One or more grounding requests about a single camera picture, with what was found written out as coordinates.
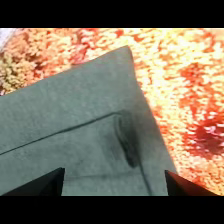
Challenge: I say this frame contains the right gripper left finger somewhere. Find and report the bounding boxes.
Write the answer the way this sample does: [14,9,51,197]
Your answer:
[1,167,66,197]

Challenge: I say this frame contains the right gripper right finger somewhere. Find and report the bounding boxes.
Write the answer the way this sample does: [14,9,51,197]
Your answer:
[164,169,218,197]

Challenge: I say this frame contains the grey-green T-shirt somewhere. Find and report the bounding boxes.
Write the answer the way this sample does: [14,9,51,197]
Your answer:
[0,45,178,197]

